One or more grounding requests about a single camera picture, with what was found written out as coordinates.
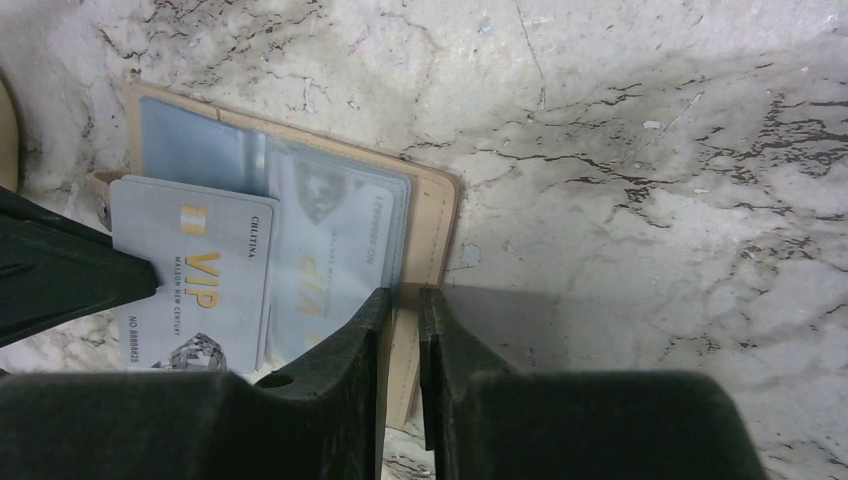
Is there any beige oval tray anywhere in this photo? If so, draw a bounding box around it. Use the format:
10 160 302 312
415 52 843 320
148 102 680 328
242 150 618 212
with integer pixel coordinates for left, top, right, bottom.
0 82 19 193

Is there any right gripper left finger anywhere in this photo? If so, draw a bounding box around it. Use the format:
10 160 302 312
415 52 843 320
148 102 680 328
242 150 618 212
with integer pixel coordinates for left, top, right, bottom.
1 289 391 479

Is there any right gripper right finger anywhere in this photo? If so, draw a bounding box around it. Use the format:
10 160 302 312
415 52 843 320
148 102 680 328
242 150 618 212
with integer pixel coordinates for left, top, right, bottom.
419 288 766 479

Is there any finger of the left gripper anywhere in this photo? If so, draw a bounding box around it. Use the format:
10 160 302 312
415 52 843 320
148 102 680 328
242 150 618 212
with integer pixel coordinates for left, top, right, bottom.
1 188 159 347

